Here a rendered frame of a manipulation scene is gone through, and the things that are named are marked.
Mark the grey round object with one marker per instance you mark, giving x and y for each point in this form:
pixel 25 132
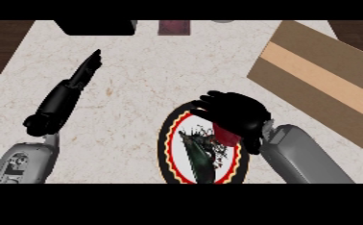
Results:
pixel 222 21

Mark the dark red box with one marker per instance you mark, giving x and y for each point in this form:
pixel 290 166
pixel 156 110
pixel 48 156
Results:
pixel 175 27

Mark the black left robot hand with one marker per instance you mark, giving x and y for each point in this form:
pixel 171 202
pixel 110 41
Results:
pixel 60 102

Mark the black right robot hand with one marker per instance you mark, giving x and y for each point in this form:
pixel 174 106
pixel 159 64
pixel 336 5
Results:
pixel 239 113

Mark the black rimmed printed plate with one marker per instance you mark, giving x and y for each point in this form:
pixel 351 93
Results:
pixel 190 152

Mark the red pear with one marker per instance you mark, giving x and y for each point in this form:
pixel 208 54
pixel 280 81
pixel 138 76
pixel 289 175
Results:
pixel 227 136

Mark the brown cardboard box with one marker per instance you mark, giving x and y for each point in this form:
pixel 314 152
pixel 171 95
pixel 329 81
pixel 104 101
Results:
pixel 315 78

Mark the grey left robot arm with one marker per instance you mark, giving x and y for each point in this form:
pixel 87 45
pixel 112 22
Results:
pixel 26 163

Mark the black appliance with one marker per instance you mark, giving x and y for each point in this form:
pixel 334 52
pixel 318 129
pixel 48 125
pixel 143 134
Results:
pixel 97 27

